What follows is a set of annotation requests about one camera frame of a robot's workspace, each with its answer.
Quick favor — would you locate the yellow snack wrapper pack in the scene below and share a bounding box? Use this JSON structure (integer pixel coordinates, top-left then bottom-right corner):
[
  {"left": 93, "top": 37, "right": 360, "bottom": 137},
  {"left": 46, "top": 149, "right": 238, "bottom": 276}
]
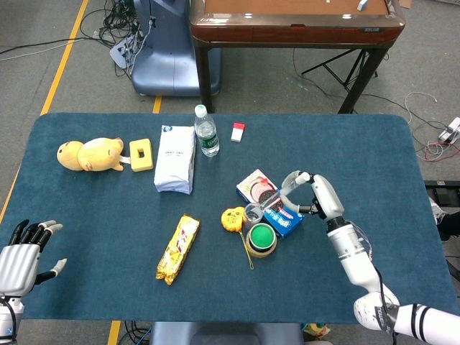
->
[{"left": 155, "top": 213, "right": 201, "bottom": 286}]

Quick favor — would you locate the black cable tangle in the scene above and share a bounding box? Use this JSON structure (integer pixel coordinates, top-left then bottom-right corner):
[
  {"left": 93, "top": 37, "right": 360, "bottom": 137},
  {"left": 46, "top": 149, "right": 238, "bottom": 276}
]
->
[{"left": 78, "top": 0, "right": 154, "bottom": 78}]

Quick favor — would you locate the colourful printed bag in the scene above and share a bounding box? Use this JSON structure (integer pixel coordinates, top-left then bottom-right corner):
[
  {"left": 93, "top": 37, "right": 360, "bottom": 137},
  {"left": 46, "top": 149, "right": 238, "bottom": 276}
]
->
[{"left": 301, "top": 322, "right": 331, "bottom": 339}]

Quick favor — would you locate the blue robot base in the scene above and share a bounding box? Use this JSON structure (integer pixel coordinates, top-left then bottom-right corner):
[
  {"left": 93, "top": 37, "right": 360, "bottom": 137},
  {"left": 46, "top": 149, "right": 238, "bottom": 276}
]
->
[{"left": 131, "top": 0, "right": 222, "bottom": 97}]

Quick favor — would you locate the white power strip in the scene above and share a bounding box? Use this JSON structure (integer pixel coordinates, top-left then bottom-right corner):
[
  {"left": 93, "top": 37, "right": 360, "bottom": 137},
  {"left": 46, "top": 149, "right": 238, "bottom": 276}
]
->
[{"left": 437, "top": 116, "right": 460, "bottom": 144}]

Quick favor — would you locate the long black floor cable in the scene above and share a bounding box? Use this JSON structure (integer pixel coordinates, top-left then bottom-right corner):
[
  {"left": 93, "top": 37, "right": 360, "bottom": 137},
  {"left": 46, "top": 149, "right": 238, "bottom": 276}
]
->
[{"left": 0, "top": 35, "right": 111, "bottom": 58}]

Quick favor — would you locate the clear glass beaker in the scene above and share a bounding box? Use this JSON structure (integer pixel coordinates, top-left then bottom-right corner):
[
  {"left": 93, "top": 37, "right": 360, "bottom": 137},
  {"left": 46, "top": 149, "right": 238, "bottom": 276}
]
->
[{"left": 243, "top": 203, "right": 266, "bottom": 229}]

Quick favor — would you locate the yellow charm with cord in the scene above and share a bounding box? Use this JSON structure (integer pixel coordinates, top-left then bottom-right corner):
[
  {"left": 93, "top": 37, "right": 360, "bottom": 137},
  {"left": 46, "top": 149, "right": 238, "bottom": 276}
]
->
[{"left": 221, "top": 206, "right": 257, "bottom": 271}]

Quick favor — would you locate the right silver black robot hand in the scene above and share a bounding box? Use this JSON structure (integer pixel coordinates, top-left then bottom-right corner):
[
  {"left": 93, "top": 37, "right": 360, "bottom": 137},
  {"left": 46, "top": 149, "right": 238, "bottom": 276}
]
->
[{"left": 280, "top": 170, "right": 345, "bottom": 221}]

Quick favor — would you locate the white cable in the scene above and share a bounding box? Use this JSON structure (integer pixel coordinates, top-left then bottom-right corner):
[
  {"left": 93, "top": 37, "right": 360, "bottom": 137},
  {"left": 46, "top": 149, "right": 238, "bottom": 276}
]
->
[{"left": 404, "top": 91, "right": 441, "bottom": 121}]

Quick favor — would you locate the clear water bottle green label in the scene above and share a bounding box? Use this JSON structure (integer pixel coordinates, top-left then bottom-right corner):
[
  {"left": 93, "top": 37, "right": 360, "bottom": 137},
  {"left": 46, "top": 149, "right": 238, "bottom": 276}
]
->
[{"left": 194, "top": 104, "right": 221, "bottom": 157}]

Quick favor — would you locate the black floor equipment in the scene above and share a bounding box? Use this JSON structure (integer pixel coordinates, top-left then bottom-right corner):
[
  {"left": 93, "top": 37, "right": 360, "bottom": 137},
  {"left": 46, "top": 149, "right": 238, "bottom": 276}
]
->
[{"left": 423, "top": 179, "right": 460, "bottom": 206}]

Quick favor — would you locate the yellow plush toy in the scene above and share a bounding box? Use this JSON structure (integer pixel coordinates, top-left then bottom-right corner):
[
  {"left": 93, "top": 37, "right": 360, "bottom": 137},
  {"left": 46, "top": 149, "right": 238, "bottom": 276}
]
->
[{"left": 56, "top": 137, "right": 132, "bottom": 172}]

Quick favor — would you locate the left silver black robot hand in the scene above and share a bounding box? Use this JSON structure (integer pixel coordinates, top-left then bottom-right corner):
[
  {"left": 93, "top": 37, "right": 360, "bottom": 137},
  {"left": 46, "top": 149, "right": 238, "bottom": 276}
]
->
[{"left": 0, "top": 218, "right": 68, "bottom": 298}]

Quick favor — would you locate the black white shoe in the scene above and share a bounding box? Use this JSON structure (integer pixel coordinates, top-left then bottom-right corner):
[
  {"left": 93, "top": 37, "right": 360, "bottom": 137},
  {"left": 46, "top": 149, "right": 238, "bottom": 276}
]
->
[{"left": 429, "top": 199, "right": 460, "bottom": 244}]

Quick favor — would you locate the clear plastic tube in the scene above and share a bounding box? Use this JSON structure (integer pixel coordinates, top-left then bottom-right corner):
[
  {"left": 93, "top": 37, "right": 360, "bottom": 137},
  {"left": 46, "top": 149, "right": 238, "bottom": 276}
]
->
[{"left": 255, "top": 172, "right": 311, "bottom": 215}]

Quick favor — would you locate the white paper package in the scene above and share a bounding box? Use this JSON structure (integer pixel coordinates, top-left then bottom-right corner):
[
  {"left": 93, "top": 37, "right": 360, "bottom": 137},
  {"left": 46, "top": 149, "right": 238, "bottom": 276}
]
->
[{"left": 154, "top": 124, "right": 197, "bottom": 196}]

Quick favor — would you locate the blue grey robot chassis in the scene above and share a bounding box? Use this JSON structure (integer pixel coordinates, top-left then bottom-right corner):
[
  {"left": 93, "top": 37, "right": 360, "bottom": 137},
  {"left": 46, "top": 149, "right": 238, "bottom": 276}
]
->
[{"left": 149, "top": 322, "right": 305, "bottom": 345}]

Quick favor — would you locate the brown mahjong table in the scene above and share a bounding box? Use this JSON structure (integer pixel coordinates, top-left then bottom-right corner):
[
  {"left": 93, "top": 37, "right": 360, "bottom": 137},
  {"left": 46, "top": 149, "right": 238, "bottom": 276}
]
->
[{"left": 189, "top": 0, "right": 406, "bottom": 114}]

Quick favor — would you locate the red cable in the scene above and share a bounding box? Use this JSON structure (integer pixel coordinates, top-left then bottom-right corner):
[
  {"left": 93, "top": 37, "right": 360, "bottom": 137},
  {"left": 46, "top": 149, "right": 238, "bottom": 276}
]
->
[{"left": 423, "top": 141, "right": 460, "bottom": 163}]

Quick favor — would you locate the blue table mat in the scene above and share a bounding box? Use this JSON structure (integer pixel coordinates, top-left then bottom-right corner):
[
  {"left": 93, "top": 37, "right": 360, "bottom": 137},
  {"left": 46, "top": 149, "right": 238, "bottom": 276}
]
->
[{"left": 0, "top": 112, "right": 450, "bottom": 327}]

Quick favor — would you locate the yellow sponge block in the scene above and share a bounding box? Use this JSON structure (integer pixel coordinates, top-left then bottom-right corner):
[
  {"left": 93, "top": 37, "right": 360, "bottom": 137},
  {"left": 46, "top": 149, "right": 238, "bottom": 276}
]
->
[{"left": 129, "top": 138, "right": 155, "bottom": 173}]

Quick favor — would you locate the grey power strip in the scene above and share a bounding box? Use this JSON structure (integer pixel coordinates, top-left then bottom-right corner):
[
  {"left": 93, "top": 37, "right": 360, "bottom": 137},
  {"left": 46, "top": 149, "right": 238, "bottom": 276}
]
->
[{"left": 109, "top": 35, "right": 139, "bottom": 69}]

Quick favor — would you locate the blue cookie box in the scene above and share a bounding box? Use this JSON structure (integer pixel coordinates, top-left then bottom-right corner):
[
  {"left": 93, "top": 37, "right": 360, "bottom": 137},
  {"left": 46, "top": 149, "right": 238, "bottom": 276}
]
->
[{"left": 236, "top": 168, "right": 305, "bottom": 240}]

